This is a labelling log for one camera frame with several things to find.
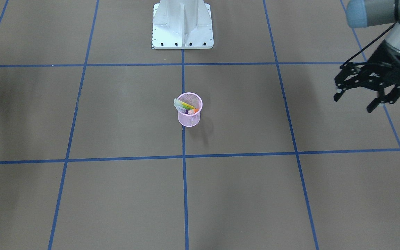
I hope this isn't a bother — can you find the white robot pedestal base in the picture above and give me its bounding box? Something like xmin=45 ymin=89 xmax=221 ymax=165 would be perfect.
xmin=151 ymin=0 xmax=214 ymax=50

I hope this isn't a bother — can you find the green highlighter pen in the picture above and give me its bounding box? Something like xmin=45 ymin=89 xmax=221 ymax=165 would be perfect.
xmin=174 ymin=103 xmax=188 ymax=114

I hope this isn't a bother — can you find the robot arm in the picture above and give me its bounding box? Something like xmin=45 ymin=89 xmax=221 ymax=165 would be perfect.
xmin=333 ymin=0 xmax=400 ymax=113

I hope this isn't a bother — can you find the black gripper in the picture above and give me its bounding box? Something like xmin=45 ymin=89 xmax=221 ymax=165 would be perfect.
xmin=333 ymin=41 xmax=400 ymax=113

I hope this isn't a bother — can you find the pink mesh pen holder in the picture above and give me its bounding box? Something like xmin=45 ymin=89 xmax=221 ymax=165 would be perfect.
xmin=174 ymin=92 xmax=203 ymax=127

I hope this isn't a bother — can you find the orange highlighter pen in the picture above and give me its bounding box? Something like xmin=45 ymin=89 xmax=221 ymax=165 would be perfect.
xmin=187 ymin=109 xmax=199 ymax=115

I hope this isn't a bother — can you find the yellow highlighter pen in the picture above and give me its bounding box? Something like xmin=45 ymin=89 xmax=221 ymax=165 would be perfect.
xmin=173 ymin=99 xmax=195 ymax=110

